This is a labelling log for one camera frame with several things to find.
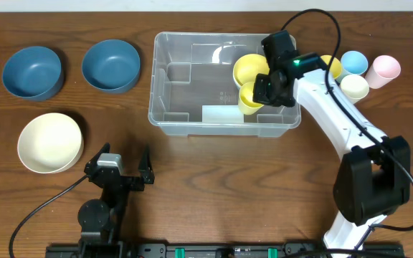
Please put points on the yellow small bowl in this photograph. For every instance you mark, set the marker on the yellow small bowl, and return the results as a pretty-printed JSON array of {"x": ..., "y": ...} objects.
[{"x": 247, "y": 67}]

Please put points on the dark blue bowl near bin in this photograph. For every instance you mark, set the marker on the dark blue bowl near bin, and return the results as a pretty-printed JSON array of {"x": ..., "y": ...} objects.
[{"x": 112, "y": 66}]

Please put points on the light blue cup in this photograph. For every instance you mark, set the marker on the light blue cup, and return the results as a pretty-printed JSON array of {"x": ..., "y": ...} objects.
[{"x": 352, "y": 63}]

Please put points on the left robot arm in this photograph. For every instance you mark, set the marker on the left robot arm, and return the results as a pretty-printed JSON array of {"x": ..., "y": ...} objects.
[{"x": 100, "y": 218}]

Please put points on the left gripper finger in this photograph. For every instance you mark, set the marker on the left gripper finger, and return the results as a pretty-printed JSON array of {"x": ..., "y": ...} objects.
[
  {"x": 145, "y": 167},
  {"x": 92, "y": 164}
]

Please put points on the clear plastic storage bin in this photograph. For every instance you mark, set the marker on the clear plastic storage bin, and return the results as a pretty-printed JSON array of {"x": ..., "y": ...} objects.
[{"x": 193, "y": 91}]

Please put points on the yellow cup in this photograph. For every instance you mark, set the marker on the yellow cup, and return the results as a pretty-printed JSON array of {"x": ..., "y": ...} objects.
[
  {"x": 336, "y": 66},
  {"x": 246, "y": 104}
]

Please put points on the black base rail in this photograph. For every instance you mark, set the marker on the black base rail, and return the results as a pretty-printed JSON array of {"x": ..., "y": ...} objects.
[{"x": 181, "y": 251}]

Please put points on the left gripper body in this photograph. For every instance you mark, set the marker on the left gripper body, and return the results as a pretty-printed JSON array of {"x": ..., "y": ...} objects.
[{"x": 121, "y": 180}]

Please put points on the cream large bowl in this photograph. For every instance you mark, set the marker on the cream large bowl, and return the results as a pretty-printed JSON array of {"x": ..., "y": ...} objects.
[{"x": 50, "y": 143}]

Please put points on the dark blue bowl far left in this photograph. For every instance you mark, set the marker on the dark blue bowl far left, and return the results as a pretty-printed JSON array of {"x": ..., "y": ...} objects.
[{"x": 33, "y": 73}]

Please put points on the white cup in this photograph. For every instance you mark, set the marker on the white cup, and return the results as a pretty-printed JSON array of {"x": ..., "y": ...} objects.
[{"x": 354, "y": 87}]

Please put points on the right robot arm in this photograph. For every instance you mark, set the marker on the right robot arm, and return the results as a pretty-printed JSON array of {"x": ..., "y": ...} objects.
[{"x": 373, "y": 179}]

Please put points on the pink cup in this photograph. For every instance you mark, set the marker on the pink cup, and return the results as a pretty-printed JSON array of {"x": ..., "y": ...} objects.
[{"x": 383, "y": 70}]

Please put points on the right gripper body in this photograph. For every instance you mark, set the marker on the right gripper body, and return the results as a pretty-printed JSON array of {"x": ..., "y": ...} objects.
[{"x": 264, "y": 93}]

